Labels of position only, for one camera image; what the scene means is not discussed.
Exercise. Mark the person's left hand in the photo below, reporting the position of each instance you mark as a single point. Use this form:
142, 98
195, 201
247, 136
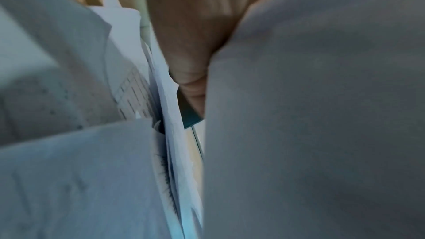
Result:
199, 22

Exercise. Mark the pile of printed papers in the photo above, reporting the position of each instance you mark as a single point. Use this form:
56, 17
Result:
66, 180

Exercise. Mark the aligned stack of printed sheets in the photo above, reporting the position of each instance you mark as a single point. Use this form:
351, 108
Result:
315, 127

